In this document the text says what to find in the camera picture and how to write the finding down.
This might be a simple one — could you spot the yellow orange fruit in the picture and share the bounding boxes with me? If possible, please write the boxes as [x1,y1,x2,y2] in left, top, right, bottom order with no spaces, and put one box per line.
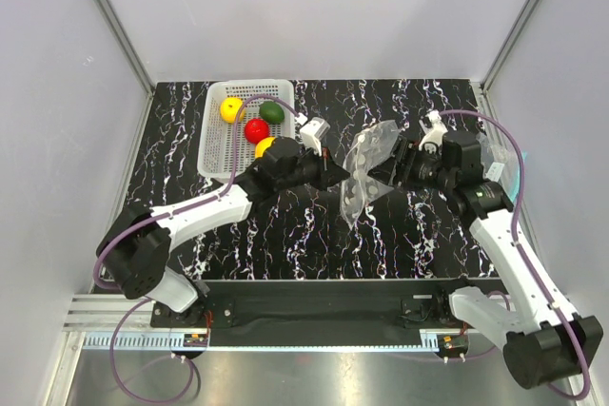
[220,97,245,125]

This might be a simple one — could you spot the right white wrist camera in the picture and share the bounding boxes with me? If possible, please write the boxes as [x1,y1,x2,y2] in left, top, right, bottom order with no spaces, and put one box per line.
[418,110,447,154]

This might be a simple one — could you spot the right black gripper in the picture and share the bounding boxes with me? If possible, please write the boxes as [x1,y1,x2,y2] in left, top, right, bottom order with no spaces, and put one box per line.
[366,138,455,193]

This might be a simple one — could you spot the yellow lemon fruit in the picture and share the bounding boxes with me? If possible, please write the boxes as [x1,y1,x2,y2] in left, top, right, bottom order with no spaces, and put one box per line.
[255,137,275,159]

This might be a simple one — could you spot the green lime fruit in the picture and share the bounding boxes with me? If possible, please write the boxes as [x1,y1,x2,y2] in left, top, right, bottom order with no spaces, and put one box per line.
[259,101,285,125]

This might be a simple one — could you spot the right aluminium frame post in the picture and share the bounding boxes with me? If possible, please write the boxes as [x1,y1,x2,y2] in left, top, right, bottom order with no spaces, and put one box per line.
[480,0,542,93]

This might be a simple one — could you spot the aluminium frame post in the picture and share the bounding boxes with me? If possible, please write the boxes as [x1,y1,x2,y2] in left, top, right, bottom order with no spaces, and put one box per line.
[93,0,156,95]
[480,0,542,93]

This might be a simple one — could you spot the spare clear zip bags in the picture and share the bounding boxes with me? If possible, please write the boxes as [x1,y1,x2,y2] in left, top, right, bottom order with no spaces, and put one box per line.
[477,133,522,203]

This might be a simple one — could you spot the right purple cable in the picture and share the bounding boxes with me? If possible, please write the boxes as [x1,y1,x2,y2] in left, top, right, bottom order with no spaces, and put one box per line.
[440,108,591,400]

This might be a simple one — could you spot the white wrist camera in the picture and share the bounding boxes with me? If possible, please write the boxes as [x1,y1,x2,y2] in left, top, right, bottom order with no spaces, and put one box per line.
[418,110,447,154]
[295,113,330,156]

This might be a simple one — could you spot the red apple fruit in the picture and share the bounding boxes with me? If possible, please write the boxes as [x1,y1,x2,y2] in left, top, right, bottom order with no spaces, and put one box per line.
[244,118,270,145]

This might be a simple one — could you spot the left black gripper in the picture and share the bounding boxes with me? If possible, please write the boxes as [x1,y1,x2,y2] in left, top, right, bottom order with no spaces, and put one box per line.
[277,143,350,193]

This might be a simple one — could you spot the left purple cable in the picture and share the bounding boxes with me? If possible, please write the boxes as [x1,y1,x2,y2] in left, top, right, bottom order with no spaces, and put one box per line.
[92,95,305,402]

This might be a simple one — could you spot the left aluminium frame post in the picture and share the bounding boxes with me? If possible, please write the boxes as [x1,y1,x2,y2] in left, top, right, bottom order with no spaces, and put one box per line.
[93,0,156,95]

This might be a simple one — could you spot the purple cable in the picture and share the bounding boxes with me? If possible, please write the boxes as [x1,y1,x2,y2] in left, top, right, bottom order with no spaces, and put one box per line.
[440,108,591,400]
[92,95,305,402]

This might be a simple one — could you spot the clear dotted zip bag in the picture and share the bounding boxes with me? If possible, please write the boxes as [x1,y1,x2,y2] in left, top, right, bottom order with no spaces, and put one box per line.
[340,120,400,229]

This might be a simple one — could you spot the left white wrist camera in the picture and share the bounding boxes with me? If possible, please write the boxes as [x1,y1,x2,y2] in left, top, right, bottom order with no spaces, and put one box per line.
[295,113,330,156]

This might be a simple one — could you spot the white slotted cable duct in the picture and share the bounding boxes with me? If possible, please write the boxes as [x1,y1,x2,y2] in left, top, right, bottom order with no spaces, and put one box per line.
[84,330,440,353]

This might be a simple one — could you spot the white perforated plastic basket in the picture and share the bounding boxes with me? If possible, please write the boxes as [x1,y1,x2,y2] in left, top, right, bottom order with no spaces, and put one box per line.
[197,79,294,183]

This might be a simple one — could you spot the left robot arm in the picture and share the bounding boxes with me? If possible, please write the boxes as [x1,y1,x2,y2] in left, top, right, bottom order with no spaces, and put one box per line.
[95,137,350,326]

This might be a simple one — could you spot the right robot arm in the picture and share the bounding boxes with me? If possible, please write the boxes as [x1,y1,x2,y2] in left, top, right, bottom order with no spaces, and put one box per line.
[368,131,603,393]

